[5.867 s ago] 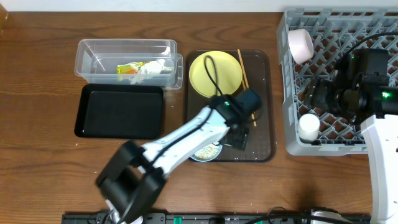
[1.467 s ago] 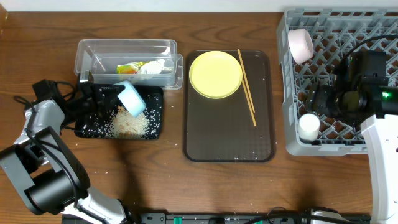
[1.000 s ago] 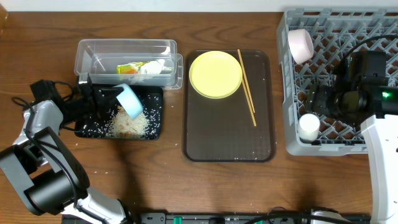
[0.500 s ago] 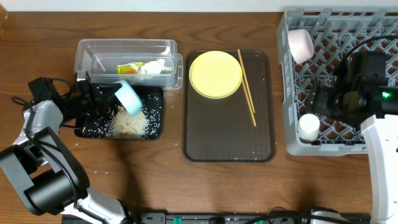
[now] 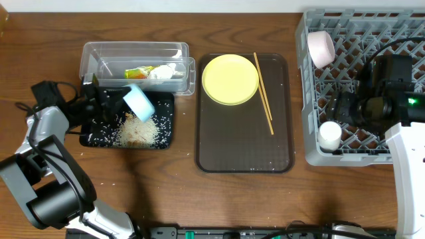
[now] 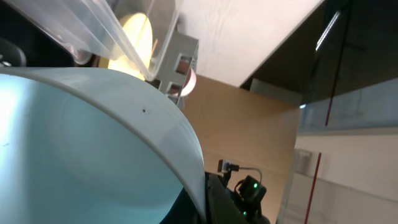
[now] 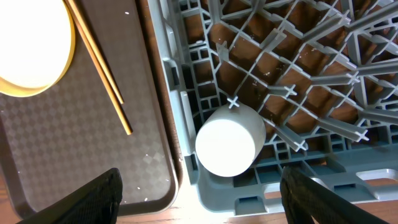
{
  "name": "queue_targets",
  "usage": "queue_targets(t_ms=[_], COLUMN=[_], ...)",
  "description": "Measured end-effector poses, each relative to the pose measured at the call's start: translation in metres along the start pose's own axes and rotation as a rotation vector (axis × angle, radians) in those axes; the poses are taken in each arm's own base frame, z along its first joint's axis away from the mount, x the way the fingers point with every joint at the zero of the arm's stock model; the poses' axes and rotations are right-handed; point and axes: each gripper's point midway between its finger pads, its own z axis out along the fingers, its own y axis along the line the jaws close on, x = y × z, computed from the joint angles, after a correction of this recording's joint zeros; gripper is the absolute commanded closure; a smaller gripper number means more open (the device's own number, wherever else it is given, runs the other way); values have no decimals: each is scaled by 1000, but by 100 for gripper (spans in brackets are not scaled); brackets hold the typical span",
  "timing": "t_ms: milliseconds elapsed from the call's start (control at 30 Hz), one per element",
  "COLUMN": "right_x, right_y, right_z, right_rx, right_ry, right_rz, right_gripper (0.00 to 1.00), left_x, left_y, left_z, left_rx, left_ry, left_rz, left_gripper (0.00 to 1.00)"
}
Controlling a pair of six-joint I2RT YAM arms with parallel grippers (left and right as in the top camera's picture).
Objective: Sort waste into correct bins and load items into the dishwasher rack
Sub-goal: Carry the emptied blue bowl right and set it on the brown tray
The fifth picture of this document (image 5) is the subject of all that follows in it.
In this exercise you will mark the light blue bowl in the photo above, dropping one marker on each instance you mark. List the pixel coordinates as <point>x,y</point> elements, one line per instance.
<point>139,103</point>

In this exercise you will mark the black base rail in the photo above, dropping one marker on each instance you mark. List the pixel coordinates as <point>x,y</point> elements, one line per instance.
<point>175,233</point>

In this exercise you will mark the white tissue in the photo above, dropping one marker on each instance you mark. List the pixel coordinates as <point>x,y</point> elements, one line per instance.
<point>162,72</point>

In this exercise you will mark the grey dishwasher rack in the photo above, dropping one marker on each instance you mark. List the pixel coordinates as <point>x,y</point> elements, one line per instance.
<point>356,35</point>

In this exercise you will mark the green snack wrapper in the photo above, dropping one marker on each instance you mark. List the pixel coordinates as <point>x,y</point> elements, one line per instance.
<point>141,72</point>

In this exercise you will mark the pink bowl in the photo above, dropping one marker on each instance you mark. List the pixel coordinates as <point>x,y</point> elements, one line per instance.
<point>321,48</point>

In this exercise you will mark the white cup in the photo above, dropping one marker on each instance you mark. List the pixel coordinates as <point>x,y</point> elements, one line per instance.
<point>329,136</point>

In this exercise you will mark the yellow plate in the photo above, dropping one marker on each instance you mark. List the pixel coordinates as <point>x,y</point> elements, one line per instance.
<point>230,79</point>

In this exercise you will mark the rice and shell waste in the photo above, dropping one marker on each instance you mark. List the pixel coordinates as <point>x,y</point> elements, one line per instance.
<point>139,132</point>

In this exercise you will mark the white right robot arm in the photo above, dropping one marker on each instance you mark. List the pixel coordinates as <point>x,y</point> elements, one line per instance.
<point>386,103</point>

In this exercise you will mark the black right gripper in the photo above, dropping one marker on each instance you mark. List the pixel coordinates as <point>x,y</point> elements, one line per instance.
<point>337,108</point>

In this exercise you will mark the dark brown serving tray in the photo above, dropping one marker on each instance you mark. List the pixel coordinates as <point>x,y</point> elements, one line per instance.
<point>239,139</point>

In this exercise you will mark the clear plastic bin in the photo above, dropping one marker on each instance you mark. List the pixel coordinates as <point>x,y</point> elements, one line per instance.
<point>108,60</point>

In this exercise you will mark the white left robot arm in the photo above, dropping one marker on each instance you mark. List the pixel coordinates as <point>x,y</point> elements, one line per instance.
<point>48,184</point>

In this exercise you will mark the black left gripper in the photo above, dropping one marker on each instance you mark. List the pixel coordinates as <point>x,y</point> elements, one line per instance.
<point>100,100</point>

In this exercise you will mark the black tray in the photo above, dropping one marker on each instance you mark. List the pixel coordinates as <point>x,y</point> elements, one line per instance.
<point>166,109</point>

